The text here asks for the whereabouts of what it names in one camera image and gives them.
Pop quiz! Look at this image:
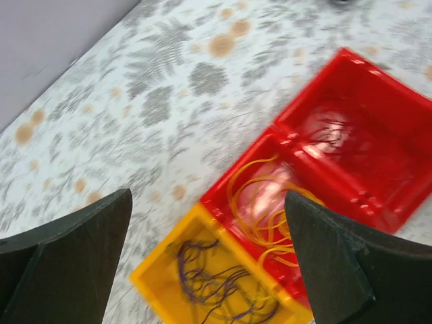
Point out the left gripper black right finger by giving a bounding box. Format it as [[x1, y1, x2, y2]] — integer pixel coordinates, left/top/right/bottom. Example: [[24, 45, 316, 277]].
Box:
[[285, 191, 431, 323]]

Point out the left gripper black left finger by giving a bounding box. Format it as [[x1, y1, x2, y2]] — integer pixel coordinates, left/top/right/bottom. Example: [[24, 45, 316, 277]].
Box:
[[1, 189, 132, 324]]

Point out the yellow wire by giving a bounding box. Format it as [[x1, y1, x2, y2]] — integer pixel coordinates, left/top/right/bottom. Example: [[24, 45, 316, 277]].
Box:
[[225, 153, 325, 268]]

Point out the black wire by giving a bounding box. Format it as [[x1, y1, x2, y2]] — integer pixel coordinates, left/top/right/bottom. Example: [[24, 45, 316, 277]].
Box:
[[168, 238, 279, 324]]

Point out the red double plastic bin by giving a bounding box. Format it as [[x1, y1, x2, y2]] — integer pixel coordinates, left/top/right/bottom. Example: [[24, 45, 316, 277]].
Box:
[[200, 48, 431, 307]]

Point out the yellow plastic bin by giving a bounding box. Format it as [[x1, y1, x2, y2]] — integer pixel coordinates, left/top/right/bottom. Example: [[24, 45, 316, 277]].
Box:
[[130, 203, 313, 323]]

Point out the red wire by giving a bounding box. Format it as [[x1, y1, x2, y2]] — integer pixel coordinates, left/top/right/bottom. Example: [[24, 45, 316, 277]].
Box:
[[303, 101, 406, 176]]

